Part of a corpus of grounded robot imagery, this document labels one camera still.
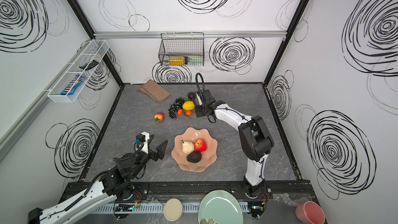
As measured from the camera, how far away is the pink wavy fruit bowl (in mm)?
803

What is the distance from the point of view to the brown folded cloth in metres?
1.14

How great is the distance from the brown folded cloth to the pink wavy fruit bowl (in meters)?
0.36
